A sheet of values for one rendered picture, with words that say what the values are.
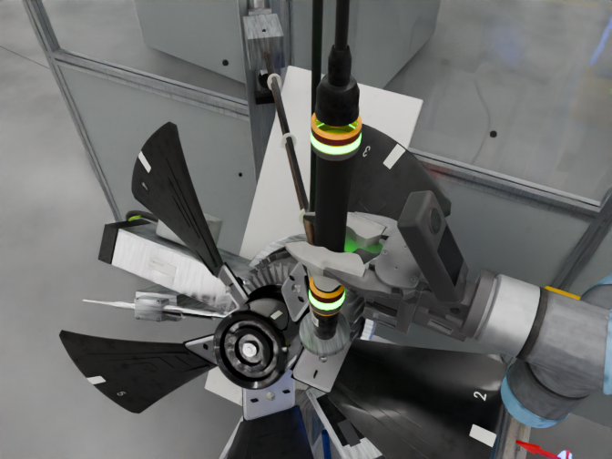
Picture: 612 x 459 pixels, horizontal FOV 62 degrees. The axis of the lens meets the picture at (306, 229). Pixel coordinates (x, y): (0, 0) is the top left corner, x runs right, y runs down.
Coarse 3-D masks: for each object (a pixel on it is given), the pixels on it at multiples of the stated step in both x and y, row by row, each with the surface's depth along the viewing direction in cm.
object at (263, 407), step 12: (288, 372) 82; (276, 384) 81; (288, 384) 82; (252, 396) 79; (264, 396) 80; (276, 396) 81; (288, 396) 83; (252, 408) 79; (264, 408) 80; (276, 408) 82; (288, 408) 83
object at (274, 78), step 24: (312, 0) 44; (336, 0) 36; (312, 24) 46; (336, 24) 37; (312, 48) 48; (336, 48) 38; (312, 72) 49; (312, 96) 52; (288, 144) 81; (312, 168) 59; (312, 192) 62
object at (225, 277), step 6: (222, 270) 79; (228, 270) 77; (222, 276) 82; (228, 276) 78; (222, 282) 85; (228, 282) 81; (234, 282) 77; (234, 288) 79; (240, 288) 77; (234, 294) 82; (240, 294) 78; (234, 300) 84; (240, 300) 80; (246, 300) 77; (240, 306) 83
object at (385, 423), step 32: (352, 352) 77; (384, 352) 77; (416, 352) 76; (448, 352) 76; (352, 384) 74; (384, 384) 74; (416, 384) 73; (448, 384) 73; (480, 384) 72; (352, 416) 72; (384, 416) 71; (416, 416) 71; (448, 416) 71; (480, 416) 70; (384, 448) 70; (416, 448) 69; (448, 448) 69; (480, 448) 69
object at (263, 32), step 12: (252, 12) 103; (264, 12) 104; (252, 24) 102; (264, 24) 102; (276, 24) 102; (252, 36) 98; (264, 36) 98; (276, 36) 99; (252, 48) 100; (264, 48) 100; (276, 48) 101; (252, 60) 102; (264, 60) 102; (276, 60) 102
